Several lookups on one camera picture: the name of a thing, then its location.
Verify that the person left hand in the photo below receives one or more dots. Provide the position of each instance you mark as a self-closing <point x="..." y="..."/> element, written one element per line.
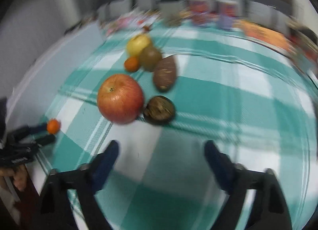
<point x="19" y="174"/>

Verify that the purple food can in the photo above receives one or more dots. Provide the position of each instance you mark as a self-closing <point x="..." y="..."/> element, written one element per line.
<point x="227" y="11"/>

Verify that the small orange tangerine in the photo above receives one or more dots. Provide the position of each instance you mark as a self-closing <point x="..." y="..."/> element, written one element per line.
<point x="53" y="126"/>

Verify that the yellow pear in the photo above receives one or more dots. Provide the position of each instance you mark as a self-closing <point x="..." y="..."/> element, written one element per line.
<point x="137" y="43"/>

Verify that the green checkered tablecloth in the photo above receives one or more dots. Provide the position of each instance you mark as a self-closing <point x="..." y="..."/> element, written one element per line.
<point x="249" y="99"/>

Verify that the clear plastic jar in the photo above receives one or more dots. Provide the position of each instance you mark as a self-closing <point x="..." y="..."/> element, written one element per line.
<point x="170" y="13"/>

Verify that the green-brown kiwi fruit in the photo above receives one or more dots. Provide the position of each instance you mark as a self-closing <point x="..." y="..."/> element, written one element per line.
<point x="149" y="58"/>

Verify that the orange book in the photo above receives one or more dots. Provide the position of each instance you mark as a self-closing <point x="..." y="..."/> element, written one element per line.
<point x="264" y="35"/>

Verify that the pink snack packet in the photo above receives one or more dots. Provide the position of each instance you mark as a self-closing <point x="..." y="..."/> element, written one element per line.
<point x="129" y="22"/>

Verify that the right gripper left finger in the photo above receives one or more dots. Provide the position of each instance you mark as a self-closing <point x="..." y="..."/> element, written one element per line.
<point x="54" y="207"/>

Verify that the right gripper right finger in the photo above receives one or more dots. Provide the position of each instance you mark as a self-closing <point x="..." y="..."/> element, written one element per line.
<point x="269" y="208"/>

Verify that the orange food can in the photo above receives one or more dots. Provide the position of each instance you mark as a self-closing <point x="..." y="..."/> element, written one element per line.
<point x="201" y="11"/>

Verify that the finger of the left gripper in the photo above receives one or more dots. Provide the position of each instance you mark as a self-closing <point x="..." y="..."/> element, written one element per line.
<point x="34" y="145"/>
<point x="26" y="130"/>

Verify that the dark walnut shell fruit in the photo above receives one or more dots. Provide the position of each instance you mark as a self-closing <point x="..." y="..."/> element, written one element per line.
<point x="159" y="111"/>

